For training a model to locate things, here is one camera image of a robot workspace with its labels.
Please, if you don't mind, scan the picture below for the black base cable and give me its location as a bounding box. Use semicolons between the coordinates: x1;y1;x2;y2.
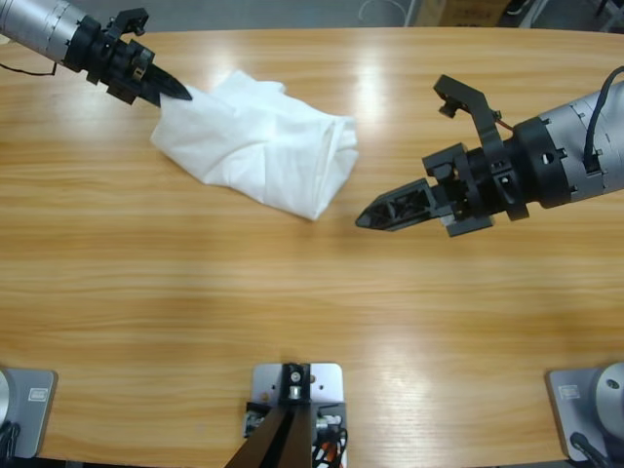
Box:
568;431;608;468
0;421;21;459

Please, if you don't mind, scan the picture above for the dark camera post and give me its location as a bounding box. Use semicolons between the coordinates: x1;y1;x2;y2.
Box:
221;361;314;468

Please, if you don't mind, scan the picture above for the black electronics bracket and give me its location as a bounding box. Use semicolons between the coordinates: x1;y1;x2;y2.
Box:
243;399;350;468

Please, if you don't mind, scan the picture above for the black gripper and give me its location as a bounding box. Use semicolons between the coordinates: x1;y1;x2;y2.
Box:
355;114;572;239
62;17;194;108

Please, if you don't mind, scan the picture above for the brown cardboard box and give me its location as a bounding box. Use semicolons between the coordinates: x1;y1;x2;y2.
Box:
421;0;503;26

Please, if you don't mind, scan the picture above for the orange cable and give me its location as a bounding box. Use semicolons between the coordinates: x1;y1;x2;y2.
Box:
311;436;345;464

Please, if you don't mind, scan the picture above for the white t-shirt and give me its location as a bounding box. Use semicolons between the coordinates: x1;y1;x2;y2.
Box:
149;69;361;222

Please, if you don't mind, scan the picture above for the grey camera mount plate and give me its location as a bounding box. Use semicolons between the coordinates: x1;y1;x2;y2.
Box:
251;361;343;406

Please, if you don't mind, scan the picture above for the black camera bracket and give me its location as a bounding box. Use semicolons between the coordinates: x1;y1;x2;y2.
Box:
432;73;506;150
103;8;150;39

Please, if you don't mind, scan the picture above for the white chair frame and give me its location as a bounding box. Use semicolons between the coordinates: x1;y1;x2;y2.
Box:
506;0;547;28

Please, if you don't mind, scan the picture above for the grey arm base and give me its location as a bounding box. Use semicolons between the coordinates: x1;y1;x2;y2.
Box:
544;360;624;463
0;368;59;460

